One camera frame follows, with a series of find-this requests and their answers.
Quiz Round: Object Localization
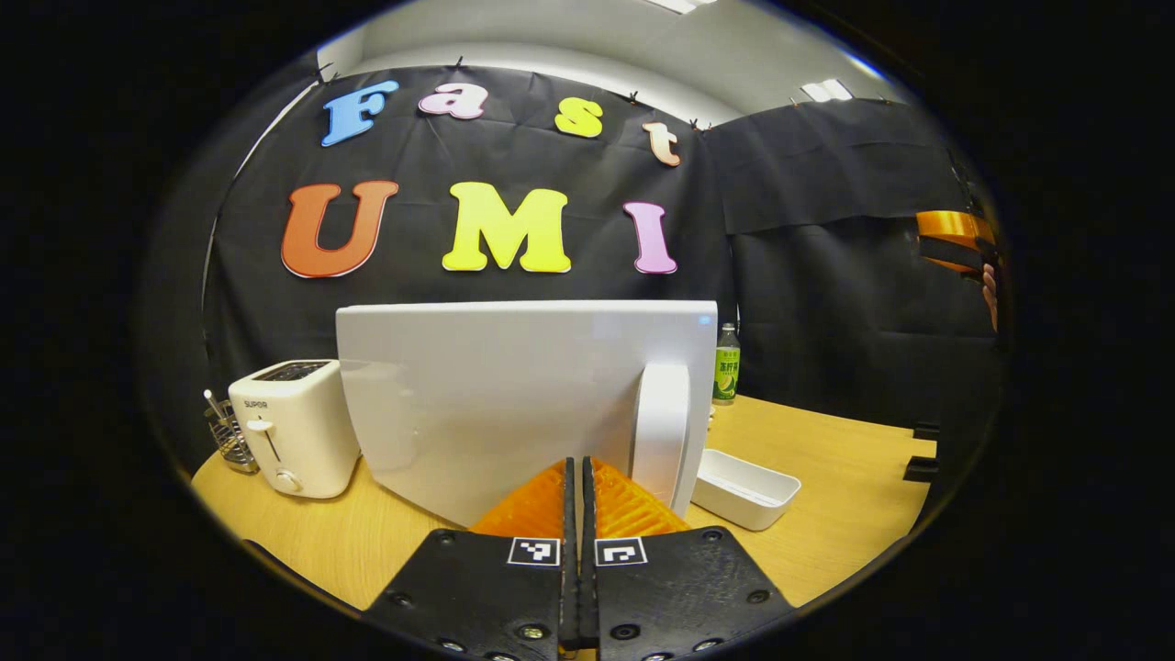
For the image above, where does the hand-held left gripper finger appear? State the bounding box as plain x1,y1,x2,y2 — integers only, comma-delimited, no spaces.
580,456,795,661
363,456,581,661

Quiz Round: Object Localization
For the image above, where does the white microwave oven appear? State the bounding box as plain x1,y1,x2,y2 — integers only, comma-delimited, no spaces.
335,299,720,529

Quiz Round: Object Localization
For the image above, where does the black backdrop cloth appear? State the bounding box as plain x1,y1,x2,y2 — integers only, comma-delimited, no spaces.
138,64,1006,487

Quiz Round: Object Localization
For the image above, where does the white rectangular tray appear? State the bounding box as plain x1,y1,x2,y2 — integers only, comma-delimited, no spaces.
690,448,802,532

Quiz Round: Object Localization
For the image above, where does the green drink bottle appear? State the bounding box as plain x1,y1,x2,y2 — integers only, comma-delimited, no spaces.
712,322,742,406

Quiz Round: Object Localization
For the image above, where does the cream toaster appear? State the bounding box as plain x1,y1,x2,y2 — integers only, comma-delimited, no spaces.
228,359,361,499

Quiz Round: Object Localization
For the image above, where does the metal wire basket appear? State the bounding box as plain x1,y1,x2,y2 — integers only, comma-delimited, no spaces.
203,397,260,475

